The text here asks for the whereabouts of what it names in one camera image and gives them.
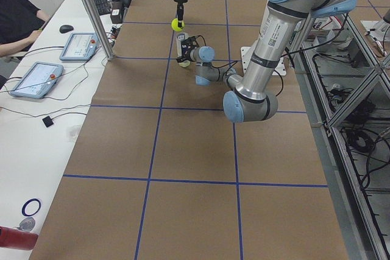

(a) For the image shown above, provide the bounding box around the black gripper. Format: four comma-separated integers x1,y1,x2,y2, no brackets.
174,0,188,27
176,47,199,63

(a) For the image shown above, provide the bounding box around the yellow tennis ball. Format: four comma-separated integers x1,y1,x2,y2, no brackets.
179,61,191,68
171,18,185,32

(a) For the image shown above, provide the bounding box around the clear tennis ball can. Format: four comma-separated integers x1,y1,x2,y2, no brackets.
176,32,189,57

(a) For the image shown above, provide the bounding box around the black box with label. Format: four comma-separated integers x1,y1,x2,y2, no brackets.
110,1,124,24

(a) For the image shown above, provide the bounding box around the black keyboard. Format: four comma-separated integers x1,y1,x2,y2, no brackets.
93,0,111,15

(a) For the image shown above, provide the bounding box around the far teach pendant tablet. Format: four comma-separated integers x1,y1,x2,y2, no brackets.
59,33,99,61

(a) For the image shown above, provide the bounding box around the teach pendant tablet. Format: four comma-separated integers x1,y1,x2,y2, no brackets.
10,61,64,99
59,33,99,61

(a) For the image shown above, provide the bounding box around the black computer mouse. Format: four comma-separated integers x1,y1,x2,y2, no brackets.
59,24,74,33

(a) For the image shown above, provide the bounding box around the near teach pendant tablet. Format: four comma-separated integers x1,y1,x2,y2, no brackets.
10,61,64,99

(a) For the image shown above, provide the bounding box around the small black square puck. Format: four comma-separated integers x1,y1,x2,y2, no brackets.
42,116,54,128

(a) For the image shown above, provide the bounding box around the seated person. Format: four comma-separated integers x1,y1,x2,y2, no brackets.
1,0,50,57

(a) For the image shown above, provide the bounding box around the round metal lid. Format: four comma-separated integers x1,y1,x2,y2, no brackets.
18,217,36,232

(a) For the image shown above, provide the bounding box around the red cylinder bottle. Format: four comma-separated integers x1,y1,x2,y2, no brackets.
1,227,38,250

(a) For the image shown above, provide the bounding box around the aluminium frame post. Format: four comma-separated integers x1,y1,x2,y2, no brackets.
82,0,114,61

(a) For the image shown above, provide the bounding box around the blue tape ring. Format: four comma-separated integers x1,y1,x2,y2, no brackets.
21,198,41,216

